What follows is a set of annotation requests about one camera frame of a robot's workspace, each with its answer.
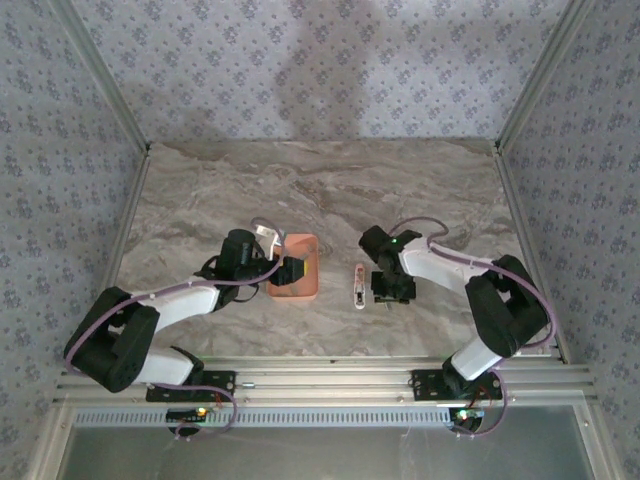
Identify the pink plastic tray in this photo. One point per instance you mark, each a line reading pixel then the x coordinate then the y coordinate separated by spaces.
pixel 307 289

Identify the cream and brown stapler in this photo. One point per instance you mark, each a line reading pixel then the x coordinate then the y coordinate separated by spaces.
pixel 359 290

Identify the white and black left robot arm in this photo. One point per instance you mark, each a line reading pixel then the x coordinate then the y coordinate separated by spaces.
pixel 185 305

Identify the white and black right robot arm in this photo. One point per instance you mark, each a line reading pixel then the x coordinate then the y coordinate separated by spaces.
pixel 440 265

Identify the grey staple strip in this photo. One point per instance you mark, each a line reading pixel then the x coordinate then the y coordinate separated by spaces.
pixel 292 290
pixel 309 248

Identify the small circuit board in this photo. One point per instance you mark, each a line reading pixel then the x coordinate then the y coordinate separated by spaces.
pixel 467 416
pixel 187 415

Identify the grey metal sheet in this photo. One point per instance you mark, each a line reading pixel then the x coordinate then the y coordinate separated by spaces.
pixel 325 455

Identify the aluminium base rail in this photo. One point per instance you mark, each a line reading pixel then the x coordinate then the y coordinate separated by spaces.
pixel 325 375

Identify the aluminium table side rail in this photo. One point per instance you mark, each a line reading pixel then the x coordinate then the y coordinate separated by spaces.
pixel 520 220
pixel 127 220

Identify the aluminium frame post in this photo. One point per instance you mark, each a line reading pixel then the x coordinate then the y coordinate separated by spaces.
pixel 100 70
pixel 545 70

